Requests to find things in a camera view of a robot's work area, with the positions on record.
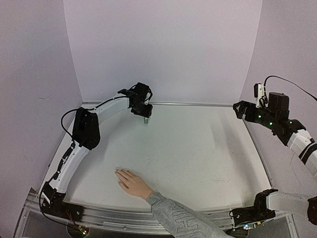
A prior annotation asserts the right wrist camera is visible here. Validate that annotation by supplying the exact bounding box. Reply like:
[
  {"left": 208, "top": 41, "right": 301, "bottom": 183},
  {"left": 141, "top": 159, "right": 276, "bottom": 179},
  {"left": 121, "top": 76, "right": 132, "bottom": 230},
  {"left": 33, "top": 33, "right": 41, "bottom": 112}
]
[{"left": 254, "top": 83, "right": 268, "bottom": 108}]

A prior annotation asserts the right camera cable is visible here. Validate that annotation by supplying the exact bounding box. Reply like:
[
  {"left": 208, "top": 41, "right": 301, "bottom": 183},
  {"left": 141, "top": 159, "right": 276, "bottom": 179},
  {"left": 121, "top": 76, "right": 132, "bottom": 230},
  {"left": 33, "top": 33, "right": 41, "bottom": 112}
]
[{"left": 264, "top": 75, "right": 317, "bottom": 101}]

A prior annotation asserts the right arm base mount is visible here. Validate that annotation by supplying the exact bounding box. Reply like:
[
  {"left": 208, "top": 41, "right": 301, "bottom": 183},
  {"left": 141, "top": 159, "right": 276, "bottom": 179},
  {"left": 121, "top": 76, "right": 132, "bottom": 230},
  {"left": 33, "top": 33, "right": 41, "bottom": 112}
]
[{"left": 229, "top": 189, "right": 278, "bottom": 227}]

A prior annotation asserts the person's hand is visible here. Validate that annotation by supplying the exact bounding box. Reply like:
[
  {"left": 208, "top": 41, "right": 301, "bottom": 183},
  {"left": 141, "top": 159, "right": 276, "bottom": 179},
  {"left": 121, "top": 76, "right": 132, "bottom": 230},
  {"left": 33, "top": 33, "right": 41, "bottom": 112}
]
[{"left": 115, "top": 169, "right": 154, "bottom": 200}]

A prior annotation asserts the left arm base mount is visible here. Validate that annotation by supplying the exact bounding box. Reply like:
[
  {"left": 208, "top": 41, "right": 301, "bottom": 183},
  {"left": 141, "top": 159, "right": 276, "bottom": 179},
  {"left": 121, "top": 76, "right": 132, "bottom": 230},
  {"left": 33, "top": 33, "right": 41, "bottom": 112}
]
[{"left": 41, "top": 193, "right": 84, "bottom": 222}]

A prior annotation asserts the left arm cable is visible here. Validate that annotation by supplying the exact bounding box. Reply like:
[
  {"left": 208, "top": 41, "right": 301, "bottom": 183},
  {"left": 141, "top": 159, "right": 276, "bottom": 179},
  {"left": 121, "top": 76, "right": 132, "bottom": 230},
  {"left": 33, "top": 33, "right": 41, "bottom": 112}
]
[{"left": 60, "top": 108, "right": 80, "bottom": 139}]

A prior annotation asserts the grey sleeved forearm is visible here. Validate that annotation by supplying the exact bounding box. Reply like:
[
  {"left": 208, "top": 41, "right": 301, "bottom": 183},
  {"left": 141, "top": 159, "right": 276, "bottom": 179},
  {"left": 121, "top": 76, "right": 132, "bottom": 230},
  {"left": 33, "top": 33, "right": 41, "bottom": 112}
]
[{"left": 146, "top": 192, "right": 230, "bottom": 238}]

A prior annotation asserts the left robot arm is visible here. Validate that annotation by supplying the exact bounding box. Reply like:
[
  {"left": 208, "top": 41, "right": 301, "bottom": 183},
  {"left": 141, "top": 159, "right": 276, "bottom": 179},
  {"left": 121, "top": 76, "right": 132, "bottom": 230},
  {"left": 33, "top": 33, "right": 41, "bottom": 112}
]
[{"left": 42, "top": 82, "right": 153, "bottom": 217}]

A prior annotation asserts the aluminium front rail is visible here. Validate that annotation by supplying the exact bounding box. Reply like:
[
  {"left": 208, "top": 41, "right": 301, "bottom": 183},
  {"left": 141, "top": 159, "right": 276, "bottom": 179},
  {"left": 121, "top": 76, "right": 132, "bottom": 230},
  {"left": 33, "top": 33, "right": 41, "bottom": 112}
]
[{"left": 23, "top": 187, "right": 297, "bottom": 238}]

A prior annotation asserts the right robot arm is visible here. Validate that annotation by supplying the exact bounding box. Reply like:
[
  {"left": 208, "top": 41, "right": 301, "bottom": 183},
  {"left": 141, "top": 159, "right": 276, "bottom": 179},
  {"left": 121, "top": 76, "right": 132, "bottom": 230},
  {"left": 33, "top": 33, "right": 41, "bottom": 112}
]
[{"left": 229, "top": 93, "right": 317, "bottom": 230}]

